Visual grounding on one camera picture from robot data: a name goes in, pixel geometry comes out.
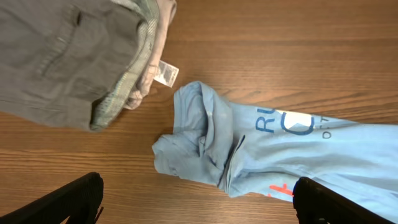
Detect light blue t-shirt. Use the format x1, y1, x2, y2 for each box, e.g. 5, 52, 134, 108
152, 82, 397, 222

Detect grey folded shorts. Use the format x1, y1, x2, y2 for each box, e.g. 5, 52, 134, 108
1, 0, 159, 131

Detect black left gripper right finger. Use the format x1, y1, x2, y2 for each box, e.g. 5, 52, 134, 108
293, 177, 393, 224

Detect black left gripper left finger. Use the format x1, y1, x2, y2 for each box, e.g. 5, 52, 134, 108
1, 172, 104, 224

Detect beige folded garment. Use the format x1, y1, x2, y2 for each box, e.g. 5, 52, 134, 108
124, 0, 177, 110

